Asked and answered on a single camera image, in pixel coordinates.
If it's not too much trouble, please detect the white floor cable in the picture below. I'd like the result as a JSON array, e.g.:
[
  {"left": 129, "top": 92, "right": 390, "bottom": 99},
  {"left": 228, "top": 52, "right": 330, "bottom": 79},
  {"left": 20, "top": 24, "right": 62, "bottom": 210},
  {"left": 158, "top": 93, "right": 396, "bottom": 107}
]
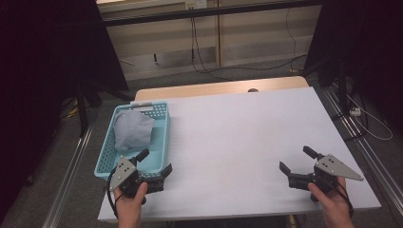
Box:
[{"left": 345, "top": 93, "right": 393, "bottom": 142}]

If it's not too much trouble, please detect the wide black curtain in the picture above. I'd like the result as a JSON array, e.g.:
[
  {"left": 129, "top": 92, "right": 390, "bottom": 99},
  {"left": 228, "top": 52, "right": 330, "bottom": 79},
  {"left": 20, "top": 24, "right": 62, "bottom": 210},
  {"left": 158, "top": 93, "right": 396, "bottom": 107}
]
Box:
[{"left": 0, "top": 0, "right": 129, "bottom": 222}]

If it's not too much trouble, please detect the thin black hanging cable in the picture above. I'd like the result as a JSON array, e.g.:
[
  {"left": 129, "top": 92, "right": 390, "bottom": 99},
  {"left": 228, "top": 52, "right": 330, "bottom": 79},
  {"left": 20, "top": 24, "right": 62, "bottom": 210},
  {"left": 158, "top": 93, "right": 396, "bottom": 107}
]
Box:
[{"left": 284, "top": 8, "right": 298, "bottom": 72}]

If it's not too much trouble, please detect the person's right hand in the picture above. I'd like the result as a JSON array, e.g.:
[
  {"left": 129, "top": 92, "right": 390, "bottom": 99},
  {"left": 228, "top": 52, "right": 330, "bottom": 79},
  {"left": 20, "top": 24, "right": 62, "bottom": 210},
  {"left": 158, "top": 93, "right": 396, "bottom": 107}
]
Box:
[{"left": 307, "top": 176, "right": 355, "bottom": 219}]

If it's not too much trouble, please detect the black horizontal bar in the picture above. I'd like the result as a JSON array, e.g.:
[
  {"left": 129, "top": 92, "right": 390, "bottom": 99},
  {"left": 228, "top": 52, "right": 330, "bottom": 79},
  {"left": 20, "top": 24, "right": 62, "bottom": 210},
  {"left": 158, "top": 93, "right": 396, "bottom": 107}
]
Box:
[{"left": 103, "top": 0, "right": 324, "bottom": 28}]

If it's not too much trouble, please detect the grey knit sports bra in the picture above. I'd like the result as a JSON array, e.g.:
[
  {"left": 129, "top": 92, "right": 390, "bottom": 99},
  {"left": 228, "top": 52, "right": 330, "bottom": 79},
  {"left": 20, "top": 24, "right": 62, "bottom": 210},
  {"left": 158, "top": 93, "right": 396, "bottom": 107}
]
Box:
[{"left": 112, "top": 109, "right": 156, "bottom": 152}]

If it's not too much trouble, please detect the person's left hand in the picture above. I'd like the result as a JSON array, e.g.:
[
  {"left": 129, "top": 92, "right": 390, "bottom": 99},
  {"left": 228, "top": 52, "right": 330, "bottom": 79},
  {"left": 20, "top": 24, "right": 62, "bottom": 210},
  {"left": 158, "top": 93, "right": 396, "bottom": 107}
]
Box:
[{"left": 113, "top": 181, "right": 149, "bottom": 219}]

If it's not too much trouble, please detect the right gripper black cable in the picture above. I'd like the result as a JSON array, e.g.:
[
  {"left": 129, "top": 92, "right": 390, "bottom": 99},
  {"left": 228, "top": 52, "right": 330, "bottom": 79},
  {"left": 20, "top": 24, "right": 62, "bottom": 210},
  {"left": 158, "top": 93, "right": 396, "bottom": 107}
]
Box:
[{"left": 329, "top": 180, "right": 355, "bottom": 219}]

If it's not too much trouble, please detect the black metal stand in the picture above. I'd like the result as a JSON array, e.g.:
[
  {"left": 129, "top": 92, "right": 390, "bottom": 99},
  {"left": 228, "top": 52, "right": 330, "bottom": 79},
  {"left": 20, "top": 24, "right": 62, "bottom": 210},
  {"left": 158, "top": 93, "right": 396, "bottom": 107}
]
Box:
[{"left": 300, "top": 56, "right": 365, "bottom": 142}]

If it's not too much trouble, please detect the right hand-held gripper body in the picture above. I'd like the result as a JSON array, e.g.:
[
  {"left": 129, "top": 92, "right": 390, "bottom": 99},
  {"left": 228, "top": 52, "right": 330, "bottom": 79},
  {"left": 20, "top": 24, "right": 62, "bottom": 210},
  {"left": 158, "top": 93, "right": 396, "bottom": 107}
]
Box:
[{"left": 287, "top": 153, "right": 365, "bottom": 195}]

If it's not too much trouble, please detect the yellow cable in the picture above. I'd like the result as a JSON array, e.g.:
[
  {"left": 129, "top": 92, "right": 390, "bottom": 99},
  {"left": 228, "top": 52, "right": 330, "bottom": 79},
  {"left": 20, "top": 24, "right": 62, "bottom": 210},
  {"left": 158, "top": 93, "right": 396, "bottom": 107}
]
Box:
[{"left": 60, "top": 105, "right": 80, "bottom": 120}]

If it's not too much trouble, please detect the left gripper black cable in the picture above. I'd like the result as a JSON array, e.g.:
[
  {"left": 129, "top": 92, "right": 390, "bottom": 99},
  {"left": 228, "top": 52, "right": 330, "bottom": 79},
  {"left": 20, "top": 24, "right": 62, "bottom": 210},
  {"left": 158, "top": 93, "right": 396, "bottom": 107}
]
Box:
[{"left": 106, "top": 165, "right": 125, "bottom": 220}]

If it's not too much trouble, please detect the black tripod stand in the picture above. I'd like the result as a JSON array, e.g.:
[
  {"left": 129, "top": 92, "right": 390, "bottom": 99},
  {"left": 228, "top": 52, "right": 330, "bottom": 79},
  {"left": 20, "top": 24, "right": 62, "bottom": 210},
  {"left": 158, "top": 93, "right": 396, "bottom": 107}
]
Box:
[{"left": 75, "top": 82, "right": 136, "bottom": 139}]

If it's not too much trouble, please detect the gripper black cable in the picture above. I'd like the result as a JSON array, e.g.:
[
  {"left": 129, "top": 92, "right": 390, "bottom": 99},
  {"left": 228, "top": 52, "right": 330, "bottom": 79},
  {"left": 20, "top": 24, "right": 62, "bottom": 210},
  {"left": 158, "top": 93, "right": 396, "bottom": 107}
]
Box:
[
  {"left": 329, "top": 180, "right": 355, "bottom": 219},
  {"left": 106, "top": 165, "right": 125, "bottom": 220}
]

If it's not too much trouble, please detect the white wall socket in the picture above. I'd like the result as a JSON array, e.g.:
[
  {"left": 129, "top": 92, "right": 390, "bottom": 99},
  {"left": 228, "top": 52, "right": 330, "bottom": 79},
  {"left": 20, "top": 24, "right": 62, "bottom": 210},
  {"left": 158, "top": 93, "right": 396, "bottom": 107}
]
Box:
[{"left": 184, "top": 0, "right": 208, "bottom": 10}]

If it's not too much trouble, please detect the thick black floor cable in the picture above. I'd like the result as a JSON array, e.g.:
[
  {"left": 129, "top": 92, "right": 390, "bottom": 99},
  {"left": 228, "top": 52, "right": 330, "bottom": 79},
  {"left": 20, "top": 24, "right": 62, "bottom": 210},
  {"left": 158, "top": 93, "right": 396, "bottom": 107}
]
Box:
[{"left": 189, "top": 17, "right": 308, "bottom": 82}]

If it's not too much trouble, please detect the wooden table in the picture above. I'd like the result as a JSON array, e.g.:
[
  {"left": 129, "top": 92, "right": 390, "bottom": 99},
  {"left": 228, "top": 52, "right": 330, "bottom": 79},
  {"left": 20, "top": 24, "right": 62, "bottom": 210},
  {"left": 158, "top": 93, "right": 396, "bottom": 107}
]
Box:
[{"left": 134, "top": 75, "right": 310, "bottom": 103}]

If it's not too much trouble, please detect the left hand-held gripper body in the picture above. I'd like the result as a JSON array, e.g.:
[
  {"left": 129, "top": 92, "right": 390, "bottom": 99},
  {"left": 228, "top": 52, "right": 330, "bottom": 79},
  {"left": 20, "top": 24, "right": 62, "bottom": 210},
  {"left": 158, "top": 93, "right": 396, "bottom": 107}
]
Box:
[{"left": 108, "top": 156, "right": 165, "bottom": 199}]

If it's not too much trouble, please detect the light blue perforated plastic basket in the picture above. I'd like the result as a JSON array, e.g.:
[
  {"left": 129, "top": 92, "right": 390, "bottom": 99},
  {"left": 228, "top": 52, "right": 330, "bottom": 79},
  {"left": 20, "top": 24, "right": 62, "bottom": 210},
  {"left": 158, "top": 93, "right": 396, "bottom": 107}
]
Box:
[{"left": 93, "top": 100, "right": 172, "bottom": 182}]

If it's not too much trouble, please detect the narrow black curtain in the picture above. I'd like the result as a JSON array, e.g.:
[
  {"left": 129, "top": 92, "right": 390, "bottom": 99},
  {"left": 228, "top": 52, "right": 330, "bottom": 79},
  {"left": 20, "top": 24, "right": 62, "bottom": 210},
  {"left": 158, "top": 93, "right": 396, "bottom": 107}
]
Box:
[{"left": 303, "top": 0, "right": 403, "bottom": 127}]

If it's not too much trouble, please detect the aluminium floor rail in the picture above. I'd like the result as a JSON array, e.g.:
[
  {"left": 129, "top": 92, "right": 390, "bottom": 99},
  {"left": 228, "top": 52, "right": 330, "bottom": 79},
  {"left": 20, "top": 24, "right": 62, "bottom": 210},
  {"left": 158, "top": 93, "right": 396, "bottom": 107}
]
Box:
[
  {"left": 319, "top": 84, "right": 403, "bottom": 217},
  {"left": 41, "top": 123, "right": 94, "bottom": 228}
]

